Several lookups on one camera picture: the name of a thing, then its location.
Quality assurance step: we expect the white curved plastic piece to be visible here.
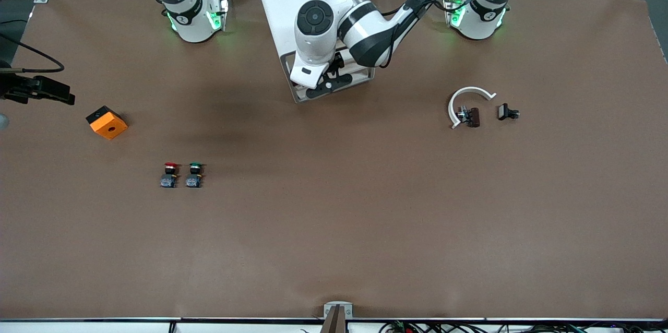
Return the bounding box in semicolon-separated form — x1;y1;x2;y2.
448;86;497;130

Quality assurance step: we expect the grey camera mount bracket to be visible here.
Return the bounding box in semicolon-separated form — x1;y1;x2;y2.
323;301;353;333

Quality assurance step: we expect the orange button enclosure box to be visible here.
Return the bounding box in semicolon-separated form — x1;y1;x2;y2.
86;105;128;140

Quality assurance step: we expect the green push button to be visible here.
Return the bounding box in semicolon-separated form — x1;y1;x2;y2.
186;162;205;189

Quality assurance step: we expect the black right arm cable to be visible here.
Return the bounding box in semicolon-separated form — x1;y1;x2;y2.
0;33;65;74

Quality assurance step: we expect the small brown component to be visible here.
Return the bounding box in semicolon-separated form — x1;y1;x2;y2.
457;106;481;128

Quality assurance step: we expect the red push button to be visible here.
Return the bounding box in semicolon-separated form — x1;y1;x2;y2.
160;162;180;189

